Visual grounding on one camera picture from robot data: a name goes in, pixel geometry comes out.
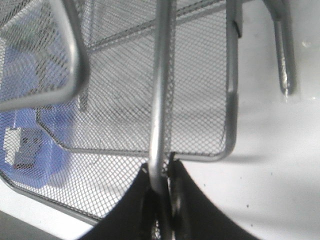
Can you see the white terminal block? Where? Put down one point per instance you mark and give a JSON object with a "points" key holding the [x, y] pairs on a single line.
{"points": [[19, 148]]}

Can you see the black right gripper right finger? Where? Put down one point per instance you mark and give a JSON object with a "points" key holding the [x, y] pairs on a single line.
{"points": [[195, 217]]}

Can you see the blue plastic tray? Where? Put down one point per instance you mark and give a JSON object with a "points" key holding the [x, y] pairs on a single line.
{"points": [[51, 125]]}

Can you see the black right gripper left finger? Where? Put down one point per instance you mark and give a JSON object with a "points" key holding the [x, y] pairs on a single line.
{"points": [[133, 217]]}

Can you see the silver mesh tray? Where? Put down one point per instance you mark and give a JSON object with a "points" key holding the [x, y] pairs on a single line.
{"points": [[113, 115], [43, 57], [91, 185]]}

